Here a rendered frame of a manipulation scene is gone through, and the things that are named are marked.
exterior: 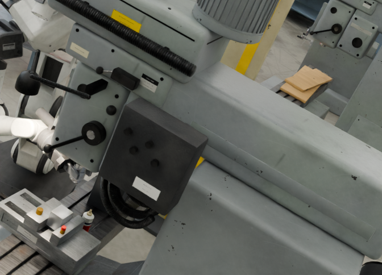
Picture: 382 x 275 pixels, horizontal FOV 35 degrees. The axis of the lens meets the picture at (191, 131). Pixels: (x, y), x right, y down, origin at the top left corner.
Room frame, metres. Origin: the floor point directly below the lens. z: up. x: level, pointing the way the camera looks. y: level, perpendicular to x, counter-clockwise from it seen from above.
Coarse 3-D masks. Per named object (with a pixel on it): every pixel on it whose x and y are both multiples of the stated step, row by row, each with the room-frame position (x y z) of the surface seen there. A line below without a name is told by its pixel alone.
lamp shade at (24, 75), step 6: (24, 72) 1.61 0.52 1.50; (18, 78) 1.60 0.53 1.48; (24, 78) 1.60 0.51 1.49; (18, 84) 1.59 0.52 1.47; (24, 84) 1.59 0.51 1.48; (30, 84) 1.60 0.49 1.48; (36, 84) 1.61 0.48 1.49; (18, 90) 1.59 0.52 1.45; (24, 90) 1.59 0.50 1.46; (30, 90) 1.60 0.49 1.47; (36, 90) 1.61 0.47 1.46
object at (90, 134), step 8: (88, 128) 1.53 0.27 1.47; (96, 128) 1.53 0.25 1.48; (104, 128) 1.55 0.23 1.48; (80, 136) 1.54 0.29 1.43; (88, 136) 1.53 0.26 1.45; (96, 136) 1.52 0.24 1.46; (104, 136) 1.54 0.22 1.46; (48, 144) 1.56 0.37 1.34; (56, 144) 1.55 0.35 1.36; (64, 144) 1.54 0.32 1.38; (96, 144) 1.53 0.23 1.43; (48, 152) 1.55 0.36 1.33
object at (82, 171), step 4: (76, 168) 1.64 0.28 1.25; (80, 168) 1.64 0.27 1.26; (84, 168) 1.65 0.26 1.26; (80, 172) 1.65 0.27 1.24; (84, 172) 1.66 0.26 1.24; (80, 176) 1.65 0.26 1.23; (84, 176) 1.67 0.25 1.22; (72, 180) 1.64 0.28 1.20; (76, 180) 1.64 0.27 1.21; (80, 180) 1.65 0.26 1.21
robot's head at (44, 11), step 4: (36, 4) 1.89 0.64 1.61; (40, 4) 1.88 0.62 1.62; (44, 4) 1.89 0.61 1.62; (32, 8) 1.89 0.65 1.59; (36, 8) 1.88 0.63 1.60; (40, 8) 1.88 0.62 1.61; (44, 8) 1.88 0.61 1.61; (48, 8) 1.89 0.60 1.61; (32, 12) 1.90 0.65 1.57; (36, 12) 1.87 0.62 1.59; (40, 12) 1.87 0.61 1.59; (44, 12) 1.88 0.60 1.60; (48, 12) 1.89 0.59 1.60; (52, 12) 1.91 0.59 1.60; (56, 12) 1.96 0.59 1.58; (40, 16) 1.90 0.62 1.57; (44, 16) 1.87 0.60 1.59; (48, 16) 1.89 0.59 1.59; (48, 20) 1.90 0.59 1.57
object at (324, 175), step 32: (224, 64) 1.70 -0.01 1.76; (128, 96) 1.55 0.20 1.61; (192, 96) 1.50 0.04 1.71; (224, 96) 1.49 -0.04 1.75; (256, 96) 1.57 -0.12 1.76; (224, 128) 1.47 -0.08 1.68; (256, 128) 1.45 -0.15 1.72; (288, 128) 1.46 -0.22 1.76; (320, 128) 1.55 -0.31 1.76; (224, 160) 1.46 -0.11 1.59; (256, 160) 1.44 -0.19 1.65; (288, 160) 1.43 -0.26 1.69; (320, 160) 1.41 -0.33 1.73; (352, 160) 1.44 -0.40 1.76; (288, 192) 1.42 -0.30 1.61; (320, 192) 1.40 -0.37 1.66; (352, 192) 1.39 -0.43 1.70; (320, 224) 1.40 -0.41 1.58; (352, 224) 1.38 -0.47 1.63
